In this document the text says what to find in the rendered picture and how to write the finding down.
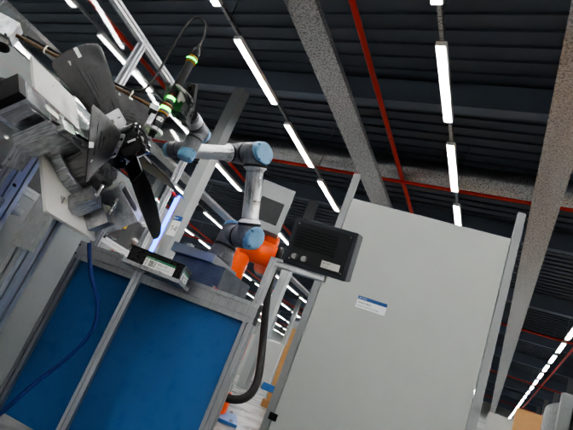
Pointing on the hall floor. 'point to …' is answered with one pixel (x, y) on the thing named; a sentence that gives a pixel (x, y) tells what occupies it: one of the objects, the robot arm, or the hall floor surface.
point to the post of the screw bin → (100, 352)
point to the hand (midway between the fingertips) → (172, 84)
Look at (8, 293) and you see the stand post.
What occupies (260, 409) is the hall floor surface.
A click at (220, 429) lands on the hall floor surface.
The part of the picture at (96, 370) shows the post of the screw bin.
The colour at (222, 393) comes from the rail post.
